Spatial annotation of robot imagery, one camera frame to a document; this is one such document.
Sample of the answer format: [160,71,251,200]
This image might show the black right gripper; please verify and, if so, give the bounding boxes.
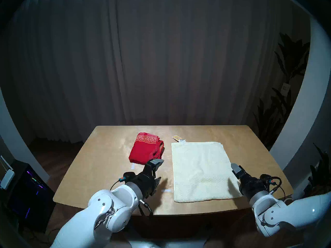
[231,163,268,200]

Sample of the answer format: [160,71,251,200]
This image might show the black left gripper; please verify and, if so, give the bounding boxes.
[124,159,164,199]

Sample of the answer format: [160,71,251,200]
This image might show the red towel with gold pattern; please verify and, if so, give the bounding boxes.
[129,132,165,165]

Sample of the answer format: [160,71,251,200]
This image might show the cream dotted towel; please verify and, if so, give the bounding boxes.
[171,142,243,203]

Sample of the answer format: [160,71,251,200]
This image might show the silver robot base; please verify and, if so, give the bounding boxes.
[127,238,210,248]

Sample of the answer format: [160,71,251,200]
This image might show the small dark leafy plant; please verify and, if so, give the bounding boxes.
[303,143,331,197]

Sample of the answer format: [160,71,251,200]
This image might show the brown pleated curtain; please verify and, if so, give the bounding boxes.
[0,0,311,145]

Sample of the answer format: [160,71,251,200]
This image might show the tall dark leafy plant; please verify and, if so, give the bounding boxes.
[252,33,311,150]

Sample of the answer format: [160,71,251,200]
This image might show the black computer tower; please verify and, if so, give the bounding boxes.
[0,160,56,231]

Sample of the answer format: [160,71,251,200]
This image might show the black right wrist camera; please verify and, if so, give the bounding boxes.
[259,174,282,186]

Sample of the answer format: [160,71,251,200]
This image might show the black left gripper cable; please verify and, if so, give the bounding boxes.
[110,179,154,217]

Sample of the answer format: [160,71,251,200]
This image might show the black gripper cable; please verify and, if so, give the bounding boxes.
[269,176,286,202]
[110,179,154,217]

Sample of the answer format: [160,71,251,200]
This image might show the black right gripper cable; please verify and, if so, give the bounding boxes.
[269,176,286,202]

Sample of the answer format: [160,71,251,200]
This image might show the black floor cable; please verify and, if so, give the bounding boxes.
[25,228,60,246]

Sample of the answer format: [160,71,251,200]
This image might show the white wall device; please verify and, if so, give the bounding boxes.
[0,155,15,190]

